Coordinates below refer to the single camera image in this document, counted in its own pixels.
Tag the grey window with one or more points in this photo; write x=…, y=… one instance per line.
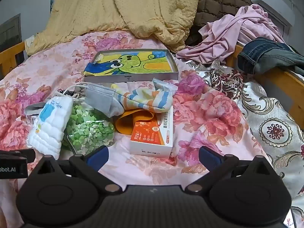
x=9, y=30

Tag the white air conditioner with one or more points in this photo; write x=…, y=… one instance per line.
x=273, y=0

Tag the yellow quilt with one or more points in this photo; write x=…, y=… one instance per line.
x=114, y=9

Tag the wooden bed rail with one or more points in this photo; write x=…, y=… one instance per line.
x=280, y=82

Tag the brown quilted blanket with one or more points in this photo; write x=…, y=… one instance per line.
x=218, y=2

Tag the shallow grey box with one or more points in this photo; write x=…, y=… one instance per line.
x=133, y=78

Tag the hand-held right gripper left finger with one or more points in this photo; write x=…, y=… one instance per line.
x=97, y=156

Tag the wooden chair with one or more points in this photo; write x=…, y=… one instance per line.
x=9, y=54

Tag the small plastic packet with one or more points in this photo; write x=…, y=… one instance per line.
x=166, y=85

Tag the blue jeans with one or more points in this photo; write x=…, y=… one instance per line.
x=263, y=52

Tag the frog print towel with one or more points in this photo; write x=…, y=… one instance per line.
x=133, y=63

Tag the orange and white carton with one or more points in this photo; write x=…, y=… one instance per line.
x=149, y=142

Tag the grey cloth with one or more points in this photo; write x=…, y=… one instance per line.
x=32, y=109

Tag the pastel striped sock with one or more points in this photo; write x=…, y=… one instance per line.
x=147, y=99

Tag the gold brocade patterned cloth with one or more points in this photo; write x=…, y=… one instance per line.
x=273, y=123

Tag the grey face mask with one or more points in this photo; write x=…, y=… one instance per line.
x=99, y=97

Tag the orange band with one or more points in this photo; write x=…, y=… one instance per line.
x=125, y=123

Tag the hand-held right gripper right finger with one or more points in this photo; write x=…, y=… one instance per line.
x=210, y=158

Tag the white cloth blue print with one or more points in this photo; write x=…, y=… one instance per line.
x=51, y=128

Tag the black white striped sock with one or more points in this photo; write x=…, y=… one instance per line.
x=65, y=92

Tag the pink garment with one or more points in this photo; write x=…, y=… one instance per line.
x=225, y=38

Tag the pink floral bedsheet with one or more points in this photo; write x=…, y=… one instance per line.
x=209, y=114

